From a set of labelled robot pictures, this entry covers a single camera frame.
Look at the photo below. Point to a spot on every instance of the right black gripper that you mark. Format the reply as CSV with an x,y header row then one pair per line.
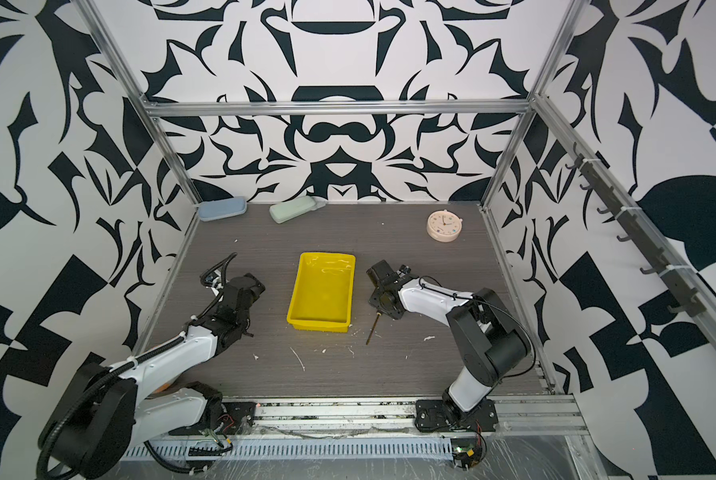
x,y
375,300

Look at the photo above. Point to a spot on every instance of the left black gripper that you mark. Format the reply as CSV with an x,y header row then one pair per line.
x,y
258,285

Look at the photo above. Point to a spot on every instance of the black yellow screwdriver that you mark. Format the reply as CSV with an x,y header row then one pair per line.
x,y
372,331

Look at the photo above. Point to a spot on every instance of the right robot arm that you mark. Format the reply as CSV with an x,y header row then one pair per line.
x,y
490,341

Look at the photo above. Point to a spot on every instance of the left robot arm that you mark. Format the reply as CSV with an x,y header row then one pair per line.
x,y
106,410

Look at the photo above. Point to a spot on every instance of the yellow plastic bin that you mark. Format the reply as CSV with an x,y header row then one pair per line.
x,y
323,293

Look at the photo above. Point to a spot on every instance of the pink round clock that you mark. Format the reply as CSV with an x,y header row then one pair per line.
x,y
444,226

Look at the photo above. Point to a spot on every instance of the white slotted cable duct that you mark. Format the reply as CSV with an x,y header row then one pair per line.
x,y
430,448

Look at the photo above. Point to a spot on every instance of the black wall hook rack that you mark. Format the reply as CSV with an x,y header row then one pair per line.
x,y
640,230

